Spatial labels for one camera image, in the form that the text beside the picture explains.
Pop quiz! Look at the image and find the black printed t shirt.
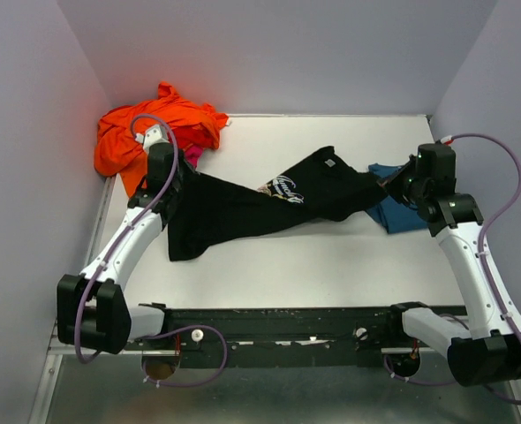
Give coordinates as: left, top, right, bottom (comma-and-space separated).
167, 146, 386, 261

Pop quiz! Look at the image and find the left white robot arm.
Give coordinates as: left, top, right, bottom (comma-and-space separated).
57, 142, 195, 354

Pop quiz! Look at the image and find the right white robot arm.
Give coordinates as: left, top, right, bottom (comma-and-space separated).
382, 142, 521, 387

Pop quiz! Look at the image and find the magenta t shirt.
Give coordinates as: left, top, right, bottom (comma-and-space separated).
185, 145, 203, 169

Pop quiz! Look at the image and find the orange t shirt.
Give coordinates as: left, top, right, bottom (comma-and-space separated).
94, 80, 230, 199

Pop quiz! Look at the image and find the red t shirt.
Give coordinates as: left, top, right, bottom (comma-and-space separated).
173, 126, 215, 150

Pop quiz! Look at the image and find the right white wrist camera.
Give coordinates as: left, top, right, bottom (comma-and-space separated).
436, 135, 454, 146

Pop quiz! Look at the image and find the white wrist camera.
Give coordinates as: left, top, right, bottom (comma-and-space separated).
436, 135, 454, 146
135, 125, 169, 154

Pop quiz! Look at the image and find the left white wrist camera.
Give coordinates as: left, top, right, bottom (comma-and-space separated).
135, 125, 169, 154

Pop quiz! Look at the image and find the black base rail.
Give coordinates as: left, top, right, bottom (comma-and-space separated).
123, 304, 438, 370

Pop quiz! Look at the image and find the aluminium frame rail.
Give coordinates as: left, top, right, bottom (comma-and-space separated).
28, 177, 126, 423

